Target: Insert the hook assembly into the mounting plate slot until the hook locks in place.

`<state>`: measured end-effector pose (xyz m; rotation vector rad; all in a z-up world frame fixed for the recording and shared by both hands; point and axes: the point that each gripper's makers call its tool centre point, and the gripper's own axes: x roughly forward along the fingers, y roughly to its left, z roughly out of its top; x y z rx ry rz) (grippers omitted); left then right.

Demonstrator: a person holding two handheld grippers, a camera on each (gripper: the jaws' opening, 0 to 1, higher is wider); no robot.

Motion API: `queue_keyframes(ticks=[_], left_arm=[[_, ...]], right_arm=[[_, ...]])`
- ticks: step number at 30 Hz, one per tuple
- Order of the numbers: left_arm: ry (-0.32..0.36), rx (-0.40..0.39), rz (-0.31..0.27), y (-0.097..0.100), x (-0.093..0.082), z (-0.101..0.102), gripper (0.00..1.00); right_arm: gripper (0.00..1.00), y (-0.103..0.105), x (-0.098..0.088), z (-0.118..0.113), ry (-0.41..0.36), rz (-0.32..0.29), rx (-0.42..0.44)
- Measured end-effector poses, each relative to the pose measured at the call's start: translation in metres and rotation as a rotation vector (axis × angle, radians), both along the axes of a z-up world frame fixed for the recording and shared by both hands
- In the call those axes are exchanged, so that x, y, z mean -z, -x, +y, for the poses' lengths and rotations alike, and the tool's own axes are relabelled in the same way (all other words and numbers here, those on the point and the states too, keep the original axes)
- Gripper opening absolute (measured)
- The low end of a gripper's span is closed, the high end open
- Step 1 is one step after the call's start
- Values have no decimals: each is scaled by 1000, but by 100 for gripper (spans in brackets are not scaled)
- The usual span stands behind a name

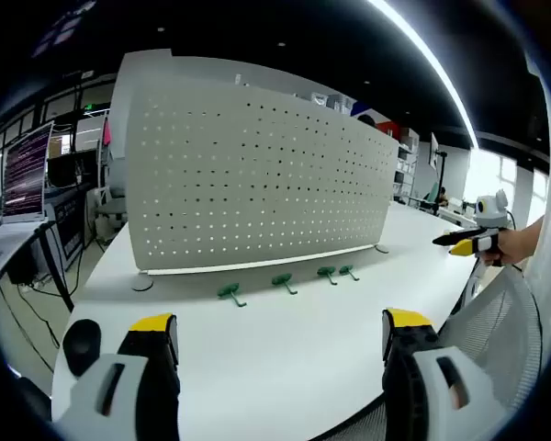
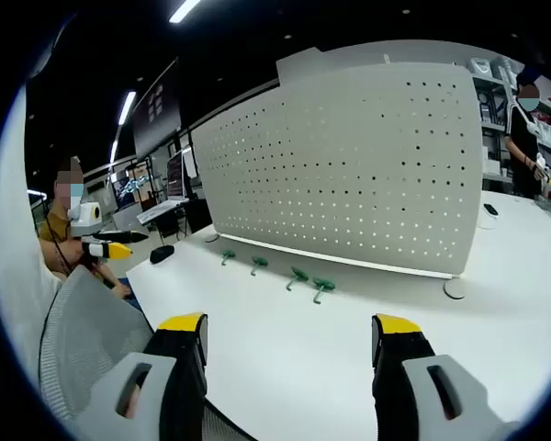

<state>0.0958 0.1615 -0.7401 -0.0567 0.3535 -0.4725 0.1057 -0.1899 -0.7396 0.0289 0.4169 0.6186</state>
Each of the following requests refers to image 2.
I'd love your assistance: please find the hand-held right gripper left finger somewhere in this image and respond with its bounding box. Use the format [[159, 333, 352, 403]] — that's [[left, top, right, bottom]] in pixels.
[[75, 311, 209, 441]]

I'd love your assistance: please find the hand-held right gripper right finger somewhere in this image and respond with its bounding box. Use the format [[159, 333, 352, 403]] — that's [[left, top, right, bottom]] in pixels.
[[370, 313, 524, 441]]

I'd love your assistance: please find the white perforated mounting plate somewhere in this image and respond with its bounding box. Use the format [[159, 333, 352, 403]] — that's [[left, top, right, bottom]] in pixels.
[[190, 62, 484, 300]]

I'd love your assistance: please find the black computer mouse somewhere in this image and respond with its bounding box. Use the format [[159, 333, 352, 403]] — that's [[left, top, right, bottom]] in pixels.
[[149, 245, 175, 266]]

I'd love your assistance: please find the black laptop stand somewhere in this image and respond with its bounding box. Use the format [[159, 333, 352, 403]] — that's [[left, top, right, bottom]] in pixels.
[[149, 215, 189, 243]]

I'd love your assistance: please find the person's white shirt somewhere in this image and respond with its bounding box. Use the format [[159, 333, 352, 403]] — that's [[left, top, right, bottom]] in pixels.
[[0, 86, 63, 350]]

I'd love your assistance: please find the grey mesh office chair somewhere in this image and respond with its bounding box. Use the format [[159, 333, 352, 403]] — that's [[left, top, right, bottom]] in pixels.
[[39, 266, 256, 441]]

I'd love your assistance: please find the white open laptop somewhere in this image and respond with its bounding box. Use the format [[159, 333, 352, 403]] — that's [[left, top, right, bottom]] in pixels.
[[136, 150, 192, 226]]

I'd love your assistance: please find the black hanging screen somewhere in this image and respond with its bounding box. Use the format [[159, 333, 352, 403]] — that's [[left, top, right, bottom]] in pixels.
[[131, 57, 183, 160]]

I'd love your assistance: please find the white paper cup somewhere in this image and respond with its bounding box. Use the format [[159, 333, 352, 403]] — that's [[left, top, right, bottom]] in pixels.
[[478, 201, 500, 231]]

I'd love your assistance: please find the white shelving unit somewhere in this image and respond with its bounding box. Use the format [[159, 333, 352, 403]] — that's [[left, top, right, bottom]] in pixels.
[[467, 54, 551, 185]]

